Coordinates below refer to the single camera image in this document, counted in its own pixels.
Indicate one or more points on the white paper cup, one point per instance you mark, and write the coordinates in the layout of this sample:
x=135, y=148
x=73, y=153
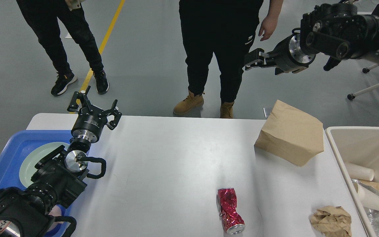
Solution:
x=368, y=198
x=359, y=172

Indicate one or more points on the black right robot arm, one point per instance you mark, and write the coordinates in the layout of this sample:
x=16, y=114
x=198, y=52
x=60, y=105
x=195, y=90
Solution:
x=336, y=30

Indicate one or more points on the brown paper bag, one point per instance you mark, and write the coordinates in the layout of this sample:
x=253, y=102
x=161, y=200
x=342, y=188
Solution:
x=291, y=134

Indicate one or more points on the left metal floor plate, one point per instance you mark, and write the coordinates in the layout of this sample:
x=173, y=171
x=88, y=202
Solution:
x=267, y=111

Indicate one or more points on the crumpled brown paper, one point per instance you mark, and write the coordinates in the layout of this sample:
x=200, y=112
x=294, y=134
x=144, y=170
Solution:
x=332, y=221

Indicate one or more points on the person in tan boots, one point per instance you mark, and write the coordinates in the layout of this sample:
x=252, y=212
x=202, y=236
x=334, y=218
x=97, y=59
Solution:
x=225, y=29

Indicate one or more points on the blue plastic tray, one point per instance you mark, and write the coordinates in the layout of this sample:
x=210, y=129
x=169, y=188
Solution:
x=8, y=158

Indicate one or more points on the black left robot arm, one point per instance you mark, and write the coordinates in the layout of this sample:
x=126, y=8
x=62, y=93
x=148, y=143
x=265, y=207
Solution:
x=59, y=175

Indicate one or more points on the crushed red can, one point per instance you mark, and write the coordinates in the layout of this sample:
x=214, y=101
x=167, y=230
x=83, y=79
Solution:
x=232, y=222

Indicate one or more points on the beige plastic bin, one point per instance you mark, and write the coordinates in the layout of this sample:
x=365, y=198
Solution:
x=358, y=145

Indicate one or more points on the aluminium foil tray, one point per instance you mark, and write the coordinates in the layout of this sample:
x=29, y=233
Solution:
x=371, y=215

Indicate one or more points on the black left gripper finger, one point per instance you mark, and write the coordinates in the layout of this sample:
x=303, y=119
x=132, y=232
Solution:
x=80, y=104
x=110, y=117

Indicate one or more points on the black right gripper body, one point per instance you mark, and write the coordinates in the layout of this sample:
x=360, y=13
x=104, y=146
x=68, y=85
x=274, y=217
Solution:
x=288, y=53

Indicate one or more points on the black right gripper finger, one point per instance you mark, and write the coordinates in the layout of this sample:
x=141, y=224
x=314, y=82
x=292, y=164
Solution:
x=258, y=58
x=279, y=71

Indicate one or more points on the green plate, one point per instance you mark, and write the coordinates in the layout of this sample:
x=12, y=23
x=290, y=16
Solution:
x=27, y=168

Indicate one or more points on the person in black trousers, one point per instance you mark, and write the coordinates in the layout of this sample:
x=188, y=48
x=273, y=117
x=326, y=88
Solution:
x=43, y=17

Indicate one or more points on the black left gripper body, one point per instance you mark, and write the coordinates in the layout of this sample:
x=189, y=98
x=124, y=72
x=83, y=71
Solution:
x=89, y=127

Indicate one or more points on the brown paper in bin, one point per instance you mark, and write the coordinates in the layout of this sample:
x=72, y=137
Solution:
x=370, y=183

